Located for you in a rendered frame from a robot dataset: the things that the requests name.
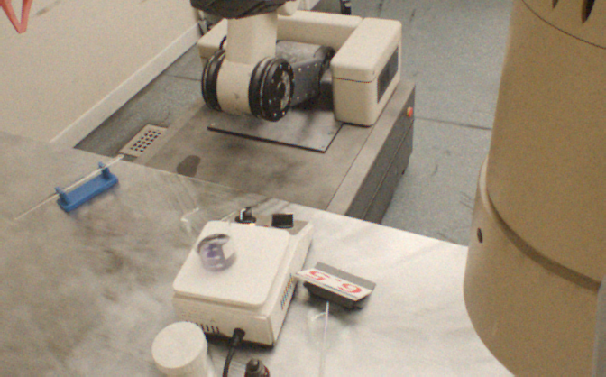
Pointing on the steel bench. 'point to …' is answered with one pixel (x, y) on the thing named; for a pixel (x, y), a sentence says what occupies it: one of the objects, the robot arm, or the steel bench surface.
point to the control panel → (271, 222)
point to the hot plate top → (269, 248)
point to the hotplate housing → (222, 316)
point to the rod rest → (87, 190)
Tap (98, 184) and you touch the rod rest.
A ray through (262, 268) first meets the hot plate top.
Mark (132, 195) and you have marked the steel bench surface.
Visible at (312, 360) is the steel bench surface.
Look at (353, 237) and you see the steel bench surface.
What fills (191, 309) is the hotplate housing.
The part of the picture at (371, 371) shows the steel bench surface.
